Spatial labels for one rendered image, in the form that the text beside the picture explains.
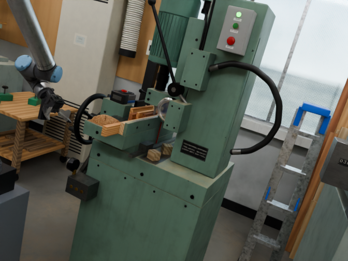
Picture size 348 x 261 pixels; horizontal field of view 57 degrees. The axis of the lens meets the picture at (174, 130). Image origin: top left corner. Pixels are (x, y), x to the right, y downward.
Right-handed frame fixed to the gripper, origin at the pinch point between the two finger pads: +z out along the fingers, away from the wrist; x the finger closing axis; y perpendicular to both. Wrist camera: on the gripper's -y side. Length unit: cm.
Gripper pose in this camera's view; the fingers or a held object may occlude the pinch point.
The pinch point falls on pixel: (60, 122)
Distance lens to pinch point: 178.3
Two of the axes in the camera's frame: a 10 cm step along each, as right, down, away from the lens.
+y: 6.6, -6.9, -3.0
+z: 5.9, 7.2, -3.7
